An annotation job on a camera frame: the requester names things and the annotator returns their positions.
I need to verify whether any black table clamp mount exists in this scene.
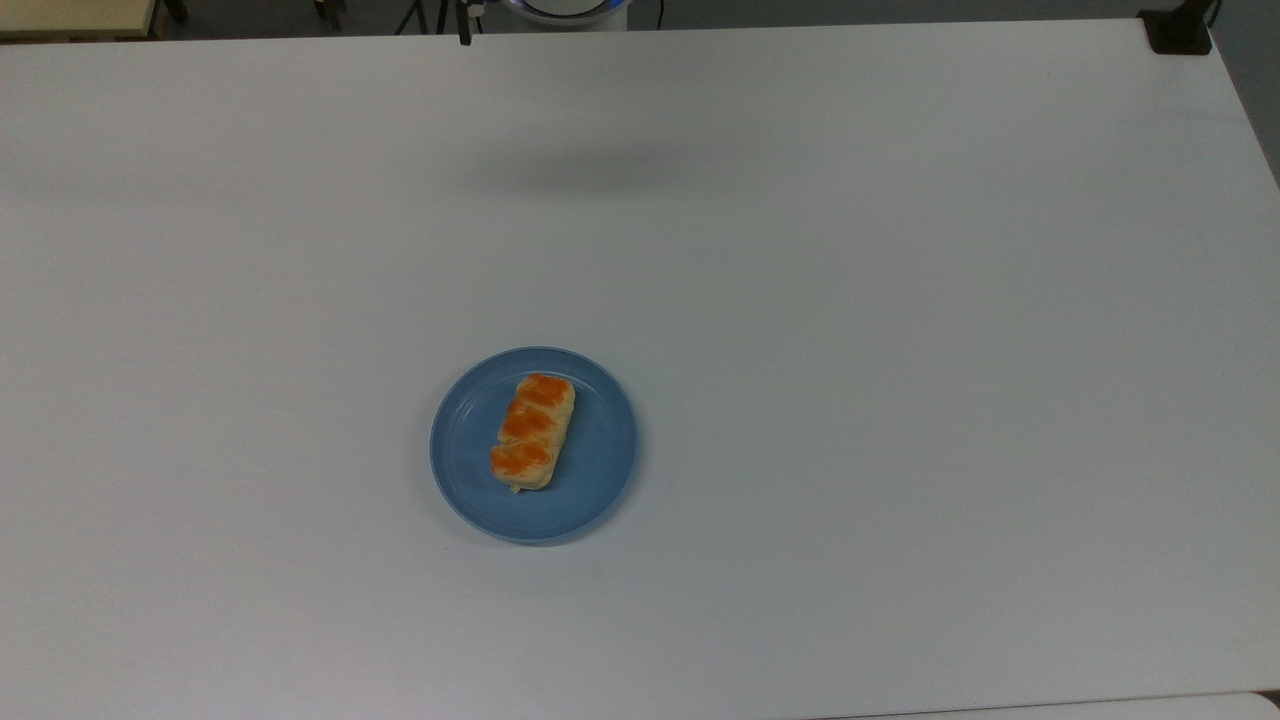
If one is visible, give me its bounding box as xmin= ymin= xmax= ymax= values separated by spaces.
xmin=1138 ymin=0 xmax=1217 ymax=56

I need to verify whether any orange glazed bread roll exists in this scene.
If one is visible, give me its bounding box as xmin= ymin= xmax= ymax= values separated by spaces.
xmin=489 ymin=372 xmax=577 ymax=494

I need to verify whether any beige wooden table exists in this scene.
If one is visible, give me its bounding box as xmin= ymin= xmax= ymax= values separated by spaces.
xmin=0 ymin=0 xmax=161 ymax=42

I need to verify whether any blue round plate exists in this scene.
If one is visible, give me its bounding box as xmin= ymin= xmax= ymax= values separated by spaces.
xmin=429 ymin=346 xmax=639 ymax=546

